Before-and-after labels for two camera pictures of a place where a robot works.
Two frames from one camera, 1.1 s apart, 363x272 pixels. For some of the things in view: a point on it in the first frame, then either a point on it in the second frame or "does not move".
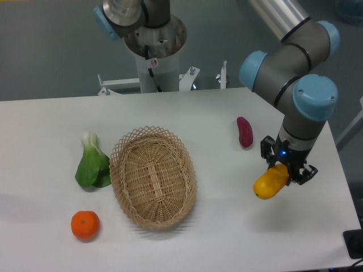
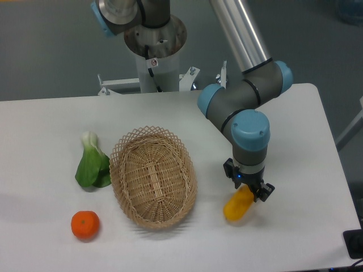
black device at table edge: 354,242 does not move
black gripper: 285,154 to 253,180
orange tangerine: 85,225 does not move
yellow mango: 270,182 to 238,205
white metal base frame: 186,80 does not move
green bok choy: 94,169 does not move
